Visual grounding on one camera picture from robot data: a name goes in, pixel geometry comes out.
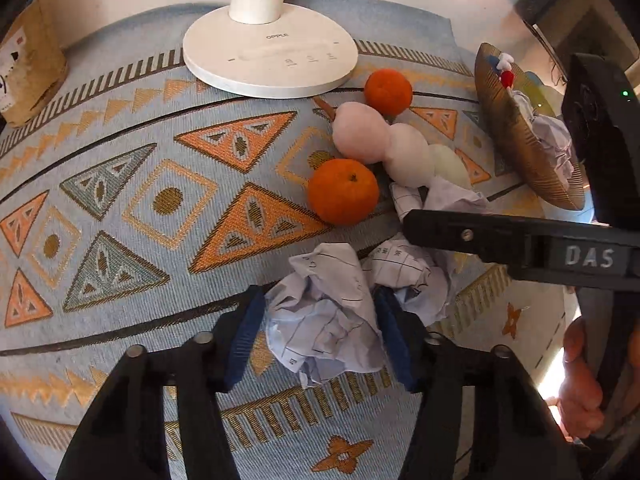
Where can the white lamp base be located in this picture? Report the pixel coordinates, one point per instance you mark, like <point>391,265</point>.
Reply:
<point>270,60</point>

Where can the person's right hand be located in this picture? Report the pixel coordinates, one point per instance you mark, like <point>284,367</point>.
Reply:
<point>577,395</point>

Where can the brown round plate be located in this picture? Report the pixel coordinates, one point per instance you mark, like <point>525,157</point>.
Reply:
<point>515,150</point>

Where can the white paper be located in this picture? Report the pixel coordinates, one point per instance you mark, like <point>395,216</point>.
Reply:
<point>415,275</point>
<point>450,197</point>
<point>325,315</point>
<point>550,135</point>

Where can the orange tangerine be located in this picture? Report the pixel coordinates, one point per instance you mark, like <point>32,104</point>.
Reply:
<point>342,191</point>
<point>388,91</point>

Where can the beige pen holder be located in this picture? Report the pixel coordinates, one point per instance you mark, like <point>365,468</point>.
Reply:
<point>27,65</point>

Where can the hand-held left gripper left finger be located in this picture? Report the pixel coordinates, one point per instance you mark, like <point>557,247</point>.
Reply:
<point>245,340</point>

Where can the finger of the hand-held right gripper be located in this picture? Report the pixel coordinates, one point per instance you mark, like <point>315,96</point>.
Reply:
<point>470,235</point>

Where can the blue patterned table mat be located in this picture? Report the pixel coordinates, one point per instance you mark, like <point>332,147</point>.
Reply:
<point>125,110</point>

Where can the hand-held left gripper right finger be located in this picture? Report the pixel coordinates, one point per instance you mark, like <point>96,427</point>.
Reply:
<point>395,340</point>

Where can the dango plush toy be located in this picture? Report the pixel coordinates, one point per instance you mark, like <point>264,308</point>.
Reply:
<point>400,150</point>

